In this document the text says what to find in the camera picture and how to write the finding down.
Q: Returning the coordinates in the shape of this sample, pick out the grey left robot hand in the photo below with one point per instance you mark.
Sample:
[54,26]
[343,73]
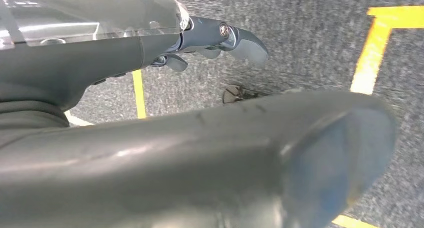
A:
[165,170]

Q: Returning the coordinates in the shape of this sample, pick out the black robot foot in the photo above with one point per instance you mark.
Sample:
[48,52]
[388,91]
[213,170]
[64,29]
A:
[232,94]

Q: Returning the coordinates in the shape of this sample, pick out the yellow floor tape marking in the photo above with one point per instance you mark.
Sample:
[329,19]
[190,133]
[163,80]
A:
[369,61]

